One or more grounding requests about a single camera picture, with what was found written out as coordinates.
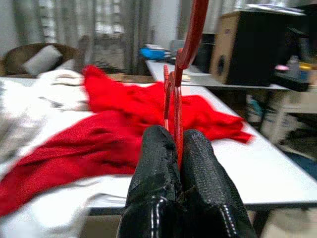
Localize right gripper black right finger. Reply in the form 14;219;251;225
179;128;258;238

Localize grey curtain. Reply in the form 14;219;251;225
12;0;154;75

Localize blue plastic item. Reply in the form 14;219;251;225
138;47;166;60

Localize wooden black speaker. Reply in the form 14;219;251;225
210;11;288;86

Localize grey pillow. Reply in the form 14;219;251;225
22;44;62;76

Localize brown wicker chair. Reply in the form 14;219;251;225
0;42;85;77

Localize white desk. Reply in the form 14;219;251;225
145;59;290;90

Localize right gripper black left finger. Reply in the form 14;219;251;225
116;125;181;238

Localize white grey-print cloth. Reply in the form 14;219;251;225
0;69;95;174

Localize bright red garment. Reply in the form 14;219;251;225
0;64;253;216

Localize white black-edged table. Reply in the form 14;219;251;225
0;74;317;238

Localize red plastic hanger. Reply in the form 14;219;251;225
162;0;210;174

